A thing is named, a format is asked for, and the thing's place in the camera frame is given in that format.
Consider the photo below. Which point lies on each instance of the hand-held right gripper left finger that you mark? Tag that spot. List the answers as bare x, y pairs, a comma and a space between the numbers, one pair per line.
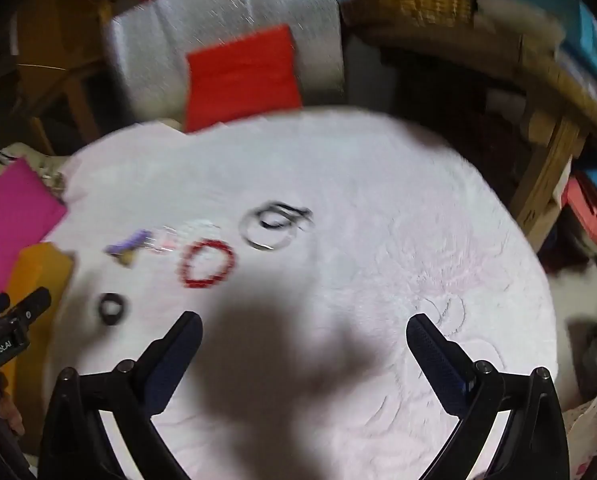
171, 362

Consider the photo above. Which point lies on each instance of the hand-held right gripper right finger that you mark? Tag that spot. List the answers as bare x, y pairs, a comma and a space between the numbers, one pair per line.
438, 362

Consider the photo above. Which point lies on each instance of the person's left hand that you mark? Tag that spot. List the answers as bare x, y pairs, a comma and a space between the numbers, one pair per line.
11, 410

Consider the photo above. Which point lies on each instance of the magenta cloth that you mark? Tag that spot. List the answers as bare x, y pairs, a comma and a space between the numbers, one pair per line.
13, 215

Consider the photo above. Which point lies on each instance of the purple hair clip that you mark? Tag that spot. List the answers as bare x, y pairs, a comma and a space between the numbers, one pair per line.
128, 243

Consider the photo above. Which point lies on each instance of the bunch of keys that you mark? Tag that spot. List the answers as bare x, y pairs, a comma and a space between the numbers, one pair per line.
53, 182

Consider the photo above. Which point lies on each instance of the silver bangle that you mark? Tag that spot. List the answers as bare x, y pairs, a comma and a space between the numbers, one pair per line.
266, 248

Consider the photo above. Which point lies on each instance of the white plastic bag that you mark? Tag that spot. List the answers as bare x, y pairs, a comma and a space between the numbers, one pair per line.
588, 425

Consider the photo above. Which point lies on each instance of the pale pink towel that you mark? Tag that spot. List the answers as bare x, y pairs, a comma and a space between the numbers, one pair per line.
353, 210

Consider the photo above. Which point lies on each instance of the red tasselled items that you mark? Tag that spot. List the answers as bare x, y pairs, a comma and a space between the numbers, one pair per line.
588, 225

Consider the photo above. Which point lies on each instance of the wooden chair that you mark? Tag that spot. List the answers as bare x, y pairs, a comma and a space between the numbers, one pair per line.
73, 100

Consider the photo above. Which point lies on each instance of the wooden shelf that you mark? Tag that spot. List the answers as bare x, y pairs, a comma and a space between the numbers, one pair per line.
553, 160

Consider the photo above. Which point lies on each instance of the silver foil sheet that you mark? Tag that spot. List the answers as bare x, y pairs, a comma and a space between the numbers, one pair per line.
153, 50

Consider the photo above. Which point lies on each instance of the red cushion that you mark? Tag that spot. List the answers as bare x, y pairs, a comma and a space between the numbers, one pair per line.
243, 80

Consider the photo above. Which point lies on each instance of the teal boxes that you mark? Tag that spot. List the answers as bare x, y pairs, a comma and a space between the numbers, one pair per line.
593, 45

